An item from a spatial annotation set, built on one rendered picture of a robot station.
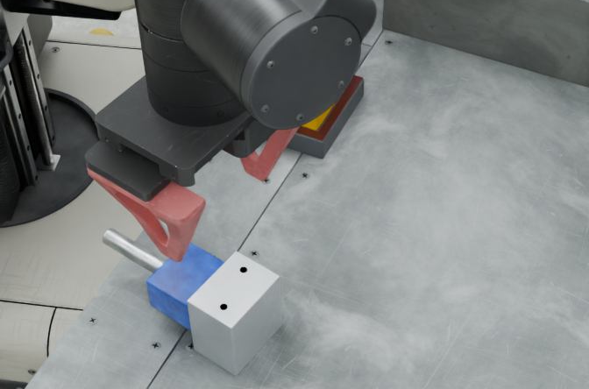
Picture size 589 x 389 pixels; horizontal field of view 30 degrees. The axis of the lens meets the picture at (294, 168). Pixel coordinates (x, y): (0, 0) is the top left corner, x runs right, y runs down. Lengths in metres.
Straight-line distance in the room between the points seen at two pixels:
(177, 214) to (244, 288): 0.15
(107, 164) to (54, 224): 0.95
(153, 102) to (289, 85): 0.12
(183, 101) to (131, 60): 1.20
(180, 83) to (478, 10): 0.42
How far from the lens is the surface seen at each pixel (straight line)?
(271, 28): 0.45
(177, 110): 0.56
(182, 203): 0.56
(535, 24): 0.90
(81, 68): 1.75
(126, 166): 0.57
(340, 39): 0.46
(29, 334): 1.43
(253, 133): 0.57
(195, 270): 0.72
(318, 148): 0.83
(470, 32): 0.93
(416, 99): 0.89
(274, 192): 0.82
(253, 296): 0.69
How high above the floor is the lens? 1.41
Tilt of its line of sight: 46 degrees down
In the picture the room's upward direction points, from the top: 1 degrees counter-clockwise
